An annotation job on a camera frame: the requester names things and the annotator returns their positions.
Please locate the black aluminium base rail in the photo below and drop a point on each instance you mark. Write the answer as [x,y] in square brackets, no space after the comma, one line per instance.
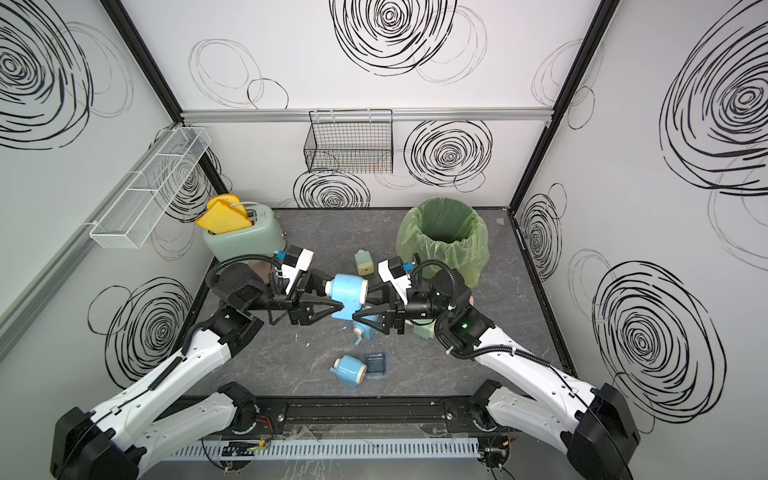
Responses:
[455,414]

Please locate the yellow toy toast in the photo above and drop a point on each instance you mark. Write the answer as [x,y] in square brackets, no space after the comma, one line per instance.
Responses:
[224,213]

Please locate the blue sharpener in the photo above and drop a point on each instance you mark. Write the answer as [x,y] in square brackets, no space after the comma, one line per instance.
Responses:
[349,370]
[350,291]
[363,332]

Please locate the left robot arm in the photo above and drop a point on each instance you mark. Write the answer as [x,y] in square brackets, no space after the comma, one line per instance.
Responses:
[126,435]

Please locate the grey slotted cable duct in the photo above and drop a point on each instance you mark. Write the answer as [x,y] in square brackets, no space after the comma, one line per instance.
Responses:
[331,449]

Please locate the mint green toaster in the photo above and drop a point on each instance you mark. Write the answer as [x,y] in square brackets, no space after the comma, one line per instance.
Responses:
[264,237]

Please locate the green cream pencil sharpener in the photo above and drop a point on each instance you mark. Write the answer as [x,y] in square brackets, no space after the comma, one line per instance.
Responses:
[424,330]

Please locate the white mesh wall shelf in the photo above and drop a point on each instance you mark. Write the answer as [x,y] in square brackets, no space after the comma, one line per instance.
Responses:
[130,219]

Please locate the bin with green bag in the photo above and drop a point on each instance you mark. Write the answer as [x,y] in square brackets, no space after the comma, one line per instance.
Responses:
[447,230]

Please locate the yellow green pencil sharpener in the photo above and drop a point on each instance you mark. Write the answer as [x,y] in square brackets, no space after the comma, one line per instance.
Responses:
[364,263]

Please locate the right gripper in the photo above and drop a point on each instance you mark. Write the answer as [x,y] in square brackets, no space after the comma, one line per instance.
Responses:
[392,302]

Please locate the black wire basket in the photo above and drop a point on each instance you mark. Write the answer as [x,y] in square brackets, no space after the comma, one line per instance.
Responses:
[350,141]

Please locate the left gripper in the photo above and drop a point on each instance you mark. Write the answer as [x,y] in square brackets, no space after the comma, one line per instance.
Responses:
[301,309]

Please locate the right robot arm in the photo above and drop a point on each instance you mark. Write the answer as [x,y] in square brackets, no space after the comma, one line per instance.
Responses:
[592,426]

